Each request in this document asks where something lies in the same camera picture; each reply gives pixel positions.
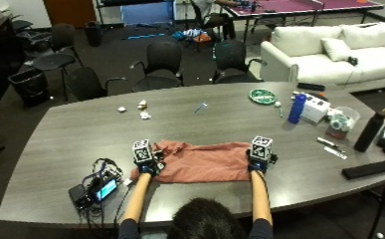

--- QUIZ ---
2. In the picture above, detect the salmon pink cloth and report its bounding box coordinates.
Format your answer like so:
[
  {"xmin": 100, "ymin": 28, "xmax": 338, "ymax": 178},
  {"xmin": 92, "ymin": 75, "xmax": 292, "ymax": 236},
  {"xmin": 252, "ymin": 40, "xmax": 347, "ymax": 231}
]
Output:
[{"xmin": 131, "ymin": 139, "xmax": 253, "ymax": 184}]

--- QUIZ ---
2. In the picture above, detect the black trash bin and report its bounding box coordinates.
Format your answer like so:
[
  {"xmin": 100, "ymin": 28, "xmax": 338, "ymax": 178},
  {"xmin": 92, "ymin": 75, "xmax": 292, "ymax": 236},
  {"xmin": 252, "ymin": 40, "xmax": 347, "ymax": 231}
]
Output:
[
  {"xmin": 7, "ymin": 67, "xmax": 52, "ymax": 108},
  {"xmin": 84, "ymin": 20, "xmax": 105, "ymax": 48}
]

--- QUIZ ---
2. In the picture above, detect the green patterned plate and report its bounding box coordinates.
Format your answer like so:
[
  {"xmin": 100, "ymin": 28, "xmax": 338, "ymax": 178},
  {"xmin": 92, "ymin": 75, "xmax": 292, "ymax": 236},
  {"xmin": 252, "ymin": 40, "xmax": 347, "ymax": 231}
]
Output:
[{"xmin": 248, "ymin": 88, "xmax": 278, "ymax": 106}]

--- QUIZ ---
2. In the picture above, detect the white marker cube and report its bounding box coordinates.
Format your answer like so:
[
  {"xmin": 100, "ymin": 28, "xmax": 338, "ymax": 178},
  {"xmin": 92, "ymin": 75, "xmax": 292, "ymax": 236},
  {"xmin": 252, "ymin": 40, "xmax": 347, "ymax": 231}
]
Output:
[
  {"xmin": 248, "ymin": 134, "xmax": 274, "ymax": 162},
  {"xmin": 132, "ymin": 138, "xmax": 156, "ymax": 164}
]

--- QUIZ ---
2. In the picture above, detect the black cable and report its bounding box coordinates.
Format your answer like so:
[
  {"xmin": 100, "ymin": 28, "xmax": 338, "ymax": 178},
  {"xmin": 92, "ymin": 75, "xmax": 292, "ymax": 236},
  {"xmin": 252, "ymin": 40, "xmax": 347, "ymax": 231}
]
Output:
[{"xmin": 112, "ymin": 180, "xmax": 137, "ymax": 230}]

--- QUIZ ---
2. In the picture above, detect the black pen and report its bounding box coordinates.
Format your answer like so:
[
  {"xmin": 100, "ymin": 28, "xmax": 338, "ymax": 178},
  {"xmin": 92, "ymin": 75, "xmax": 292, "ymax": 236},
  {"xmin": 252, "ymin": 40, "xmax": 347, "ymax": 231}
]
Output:
[{"xmin": 314, "ymin": 136, "xmax": 347, "ymax": 154}]

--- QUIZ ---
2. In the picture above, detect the black remote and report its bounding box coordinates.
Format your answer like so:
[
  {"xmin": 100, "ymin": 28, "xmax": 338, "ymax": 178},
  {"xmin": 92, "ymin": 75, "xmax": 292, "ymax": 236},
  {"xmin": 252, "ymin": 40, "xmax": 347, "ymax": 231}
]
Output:
[{"xmin": 296, "ymin": 82, "xmax": 327, "ymax": 93}]

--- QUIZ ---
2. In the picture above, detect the black office chair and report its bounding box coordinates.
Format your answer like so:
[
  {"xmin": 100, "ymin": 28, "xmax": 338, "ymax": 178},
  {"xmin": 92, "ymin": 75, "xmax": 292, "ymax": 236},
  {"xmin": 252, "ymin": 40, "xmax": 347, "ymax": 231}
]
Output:
[
  {"xmin": 129, "ymin": 39, "xmax": 187, "ymax": 93},
  {"xmin": 66, "ymin": 66, "xmax": 129, "ymax": 103},
  {"xmin": 32, "ymin": 23, "xmax": 86, "ymax": 102},
  {"xmin": 209, "ymin": 39, "xmax": 269, "ymax": 85}
]

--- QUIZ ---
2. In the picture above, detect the person's left hand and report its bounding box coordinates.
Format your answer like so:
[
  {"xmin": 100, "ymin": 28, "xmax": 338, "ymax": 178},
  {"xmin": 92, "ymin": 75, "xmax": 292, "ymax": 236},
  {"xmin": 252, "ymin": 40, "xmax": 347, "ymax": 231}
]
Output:
[{"xmin": 133, "ymin": 149, "xmax": 168, "ymax": 177}]

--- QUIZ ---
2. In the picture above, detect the black flat case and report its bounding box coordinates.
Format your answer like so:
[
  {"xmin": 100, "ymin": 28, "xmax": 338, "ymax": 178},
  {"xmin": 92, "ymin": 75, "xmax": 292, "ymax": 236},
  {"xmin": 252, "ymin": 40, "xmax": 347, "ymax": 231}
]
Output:
[{"xmin": 341, "ymin": 159, "xmax": 385, "ymax": 181}]

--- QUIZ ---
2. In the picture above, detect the person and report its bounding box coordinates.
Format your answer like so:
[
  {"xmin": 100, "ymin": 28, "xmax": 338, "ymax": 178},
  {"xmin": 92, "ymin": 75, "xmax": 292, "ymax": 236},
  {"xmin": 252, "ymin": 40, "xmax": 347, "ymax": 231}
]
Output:
[
  {"xmin": 117, "ymin": 196, "xmax": 276, "ymax": 239},
  {"xmin": 192, "ymin": 0, "xmax": 246, "ymax": 42}
]

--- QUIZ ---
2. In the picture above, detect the purple table tennis table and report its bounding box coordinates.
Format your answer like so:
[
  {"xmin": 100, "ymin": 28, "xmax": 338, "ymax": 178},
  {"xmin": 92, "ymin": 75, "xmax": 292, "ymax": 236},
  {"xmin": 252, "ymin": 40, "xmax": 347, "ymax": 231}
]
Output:
[{"xmin": 221, "ymin": 0, "xmax": 385, "ymax": 31}]

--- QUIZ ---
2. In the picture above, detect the black recording device with screen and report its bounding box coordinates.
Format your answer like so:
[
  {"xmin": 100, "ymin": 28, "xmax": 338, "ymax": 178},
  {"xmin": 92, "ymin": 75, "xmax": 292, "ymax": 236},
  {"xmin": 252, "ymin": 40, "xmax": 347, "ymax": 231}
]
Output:
[{"xmin": 68, "ymin": 157, "xmax": 125, "ymax": 211}]

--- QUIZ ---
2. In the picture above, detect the white cushion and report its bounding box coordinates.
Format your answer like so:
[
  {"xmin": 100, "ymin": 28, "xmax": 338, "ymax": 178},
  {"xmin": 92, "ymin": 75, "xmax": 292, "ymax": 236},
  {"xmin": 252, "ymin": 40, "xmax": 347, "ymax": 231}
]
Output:
[{"xmin": 319, "ymin": 37, "xmax": 355, "ymax": 62}]

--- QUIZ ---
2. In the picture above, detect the white sofa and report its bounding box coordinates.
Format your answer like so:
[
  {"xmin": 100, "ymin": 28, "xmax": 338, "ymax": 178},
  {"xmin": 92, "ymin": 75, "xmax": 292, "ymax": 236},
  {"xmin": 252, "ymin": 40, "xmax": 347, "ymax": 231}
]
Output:
[{"xmin": 260, "ymin": 21, "xmax": 385, "ymax": 94}]

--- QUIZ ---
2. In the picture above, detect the black water bottle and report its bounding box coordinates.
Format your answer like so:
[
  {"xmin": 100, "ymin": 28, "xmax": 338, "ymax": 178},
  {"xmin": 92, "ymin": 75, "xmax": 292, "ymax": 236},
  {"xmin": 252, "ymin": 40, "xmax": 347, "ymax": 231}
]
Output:
[{"xmin": 353, "ymin": 112, "xmax": 385, "ymax": 153}]

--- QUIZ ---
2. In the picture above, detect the white box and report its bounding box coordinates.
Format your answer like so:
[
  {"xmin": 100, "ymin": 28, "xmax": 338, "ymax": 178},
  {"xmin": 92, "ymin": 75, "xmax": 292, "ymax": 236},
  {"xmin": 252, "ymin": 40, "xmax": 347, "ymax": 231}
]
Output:
[{"xmin": 300, "ymin": 94, "xmax": 333, "ymax": 123}]

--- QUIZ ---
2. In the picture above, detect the silver pen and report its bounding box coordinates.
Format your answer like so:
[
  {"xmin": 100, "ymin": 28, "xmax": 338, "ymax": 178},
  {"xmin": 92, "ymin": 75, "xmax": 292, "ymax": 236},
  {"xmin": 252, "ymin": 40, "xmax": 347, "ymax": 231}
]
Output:
[{"xmin": 323, "ymin": 145, "xmax": 349, "ymax": 160}]

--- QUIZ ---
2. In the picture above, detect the blue water bottle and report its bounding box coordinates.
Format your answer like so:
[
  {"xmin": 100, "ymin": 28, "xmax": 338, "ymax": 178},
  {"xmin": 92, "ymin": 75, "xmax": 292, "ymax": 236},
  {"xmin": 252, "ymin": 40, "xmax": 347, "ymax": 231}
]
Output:
[{"xmin": 288, "ymin": 93, "xmax": 309, "ymax": 125}]

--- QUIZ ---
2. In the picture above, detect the person's right hand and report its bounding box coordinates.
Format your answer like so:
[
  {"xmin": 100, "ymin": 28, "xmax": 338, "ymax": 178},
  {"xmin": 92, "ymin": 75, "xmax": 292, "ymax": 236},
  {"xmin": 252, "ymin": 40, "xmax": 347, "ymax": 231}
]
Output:
[{"xmin": 244, "ymin": 147, "xmax": 280, "ymax": 174}]

